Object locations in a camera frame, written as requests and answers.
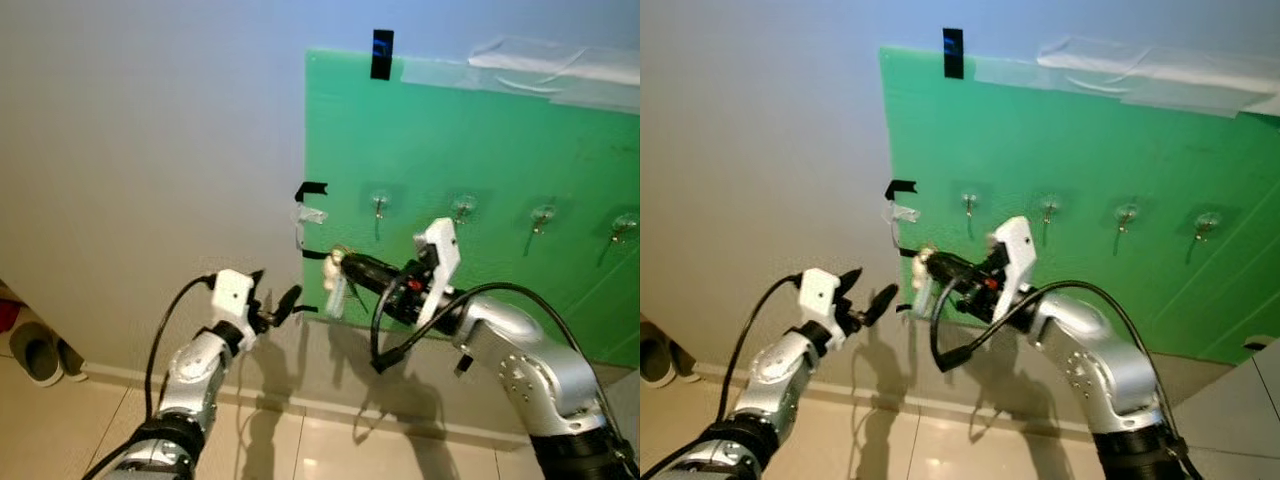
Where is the white dog figurine keychain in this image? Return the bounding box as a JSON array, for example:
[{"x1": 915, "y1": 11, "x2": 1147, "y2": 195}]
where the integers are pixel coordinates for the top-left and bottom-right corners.
[
  {"x1": 322, "y1": 247, "x2": 352, "y2": 320},
  {"x1": 907, "y1": 247, "x2": 937, "y2": 320}
]

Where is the green board with hooks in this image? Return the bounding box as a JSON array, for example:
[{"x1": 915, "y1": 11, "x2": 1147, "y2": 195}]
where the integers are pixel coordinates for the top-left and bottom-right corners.
[
  {"x1": 300, "y1": 48, "x2": 641, "y2": 369},
  {"x1": 878, "y1": 45, "x2": 1280, "y2": 367}
]

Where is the grey felt slipper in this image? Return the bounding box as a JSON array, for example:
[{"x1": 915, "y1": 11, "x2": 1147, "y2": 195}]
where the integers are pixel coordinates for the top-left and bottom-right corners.
[
  {"x1": 55, "y1": 338, "x2": 87, "y2": 382},
  {"x1": 640, "y1": 335, "x2": 680, "y2": 390},
  {"x1": 10, "y1": 320, "x2": 63, "y2": 388}
]

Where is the long clear tape strip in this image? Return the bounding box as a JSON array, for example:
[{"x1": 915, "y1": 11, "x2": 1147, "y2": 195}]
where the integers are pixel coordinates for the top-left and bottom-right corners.
[
  {"x1": 1038, "y1": 38, "x2": 1280, "y2": 93},
  {"x1": 972, "y1": 55, "x2": 1271, "y2": 119},
  {"x1": 400, "y1": 55, "x2": 641, "y2": 113},
  {"x1": 468, "y1": 38, "x2": 641, "y2": 89}
]

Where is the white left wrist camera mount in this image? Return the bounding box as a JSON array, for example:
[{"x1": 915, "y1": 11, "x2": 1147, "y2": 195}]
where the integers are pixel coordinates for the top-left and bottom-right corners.
[
  {"x1": 210, "y1": 268, "x2": 256, "y2": 327},
  {"x1": 800, "y1": 267, "x2": 843, "y2": 327}
]

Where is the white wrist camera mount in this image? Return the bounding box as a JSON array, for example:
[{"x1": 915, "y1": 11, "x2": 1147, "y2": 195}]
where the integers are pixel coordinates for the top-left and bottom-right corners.
[
  {"x1": 800, "y1": 267, "x2": 843, "y2": 327},
  {"x1": 990, "y1": 215, "x2": 1038, "y2": 324},
  {"x1": 210, "y1": 268, "x2": 256, "y2": 327},
  {"x1": 412, "y1": 218, "x2": 463, "y2": 327}
]

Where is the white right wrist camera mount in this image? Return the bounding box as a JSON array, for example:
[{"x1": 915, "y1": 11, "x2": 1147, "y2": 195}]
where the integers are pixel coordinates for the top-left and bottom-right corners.
[
  {"x1": 990, "y1": 215, "x2": 1038, "y2": 324},
  {"x1": 412, "y1": 218, "x2": 463, "y2": 327}
]

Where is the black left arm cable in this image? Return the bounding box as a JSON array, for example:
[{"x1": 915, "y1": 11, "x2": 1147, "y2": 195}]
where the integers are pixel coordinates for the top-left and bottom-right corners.
[
  {"x1": 735, "y1": 272, "x2": 806, "y2": 421},
  {"x1": 145, "y1": 272, "x2": 217, "y2": 421}
]

